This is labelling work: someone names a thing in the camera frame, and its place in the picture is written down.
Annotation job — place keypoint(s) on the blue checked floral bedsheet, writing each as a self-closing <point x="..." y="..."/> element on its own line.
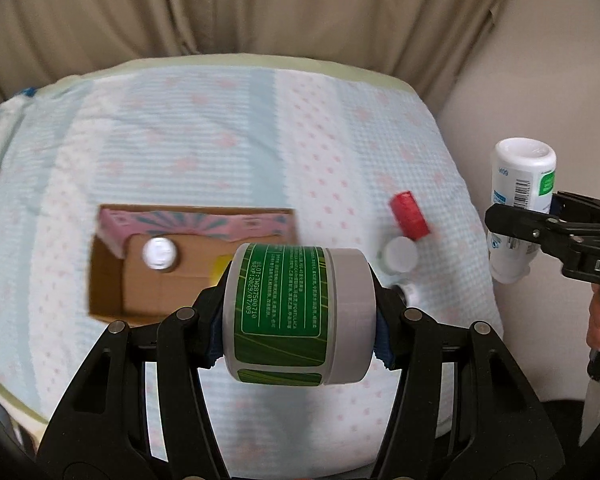
<point x="333" y="150"/>

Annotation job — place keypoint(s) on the red rectangular carton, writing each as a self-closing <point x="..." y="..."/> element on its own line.
<point x="408" y="216"/>

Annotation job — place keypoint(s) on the white round lid jar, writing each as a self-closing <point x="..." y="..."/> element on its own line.
<point x="399" y="256"/>

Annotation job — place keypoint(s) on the cardboard box with pink lining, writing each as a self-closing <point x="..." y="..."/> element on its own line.
<point x="121" y="287"/>

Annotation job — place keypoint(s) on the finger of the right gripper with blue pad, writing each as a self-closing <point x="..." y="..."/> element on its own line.
<point x="574" y="212"/>
<point x="517" y="235"/>

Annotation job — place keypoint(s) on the person's right hand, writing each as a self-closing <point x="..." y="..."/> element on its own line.
<point x="593" y="334"/>

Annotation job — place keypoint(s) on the green labelled white jar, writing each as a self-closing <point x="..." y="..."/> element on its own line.
<point x="298" y="316"/>

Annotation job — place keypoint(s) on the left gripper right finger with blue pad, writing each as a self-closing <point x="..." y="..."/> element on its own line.
<point x="463" y="408"/>

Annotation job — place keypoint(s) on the beige curtain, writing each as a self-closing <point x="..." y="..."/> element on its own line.
<point x="425" y="43"/>

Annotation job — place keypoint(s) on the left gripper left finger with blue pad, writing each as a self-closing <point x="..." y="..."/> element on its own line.
<point x="99" y="429"/>

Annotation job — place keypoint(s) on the white bottle green label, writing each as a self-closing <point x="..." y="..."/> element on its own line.
<point x="523" y="176"/>

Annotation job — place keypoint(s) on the yellow tape roll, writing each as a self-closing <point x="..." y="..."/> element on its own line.
<point x="219" y="266"/>

